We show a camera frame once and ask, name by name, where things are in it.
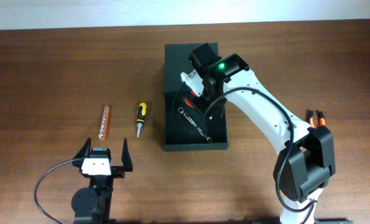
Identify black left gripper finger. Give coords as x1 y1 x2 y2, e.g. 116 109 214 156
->
74 138 91 159
121 138 133 172

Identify small red pliers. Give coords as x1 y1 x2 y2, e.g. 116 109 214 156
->
183 90 198 109

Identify silver double ring wrench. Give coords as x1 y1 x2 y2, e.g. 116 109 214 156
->
177 107 213 143

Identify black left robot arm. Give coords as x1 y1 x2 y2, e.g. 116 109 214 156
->
71 138 133 224

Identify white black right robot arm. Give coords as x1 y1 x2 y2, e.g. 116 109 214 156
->
182 43 336 223

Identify black open box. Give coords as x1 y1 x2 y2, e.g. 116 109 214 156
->
164 44 229 152

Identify yellow black stubby screwdriver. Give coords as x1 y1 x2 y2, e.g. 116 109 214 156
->
136 102 147 137

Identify orange black needle-nose pliers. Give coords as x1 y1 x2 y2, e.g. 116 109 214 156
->
305 110 326 128

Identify black left camera cable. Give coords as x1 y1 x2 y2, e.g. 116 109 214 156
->
33 158 80 224

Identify black camera cable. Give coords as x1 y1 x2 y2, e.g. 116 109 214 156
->
33 158 80 224
172 86 318 214

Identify orange socket bit rail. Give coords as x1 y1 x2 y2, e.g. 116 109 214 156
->
98 105 110 141

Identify black right camera cable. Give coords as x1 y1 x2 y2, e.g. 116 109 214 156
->
172 86 318 214

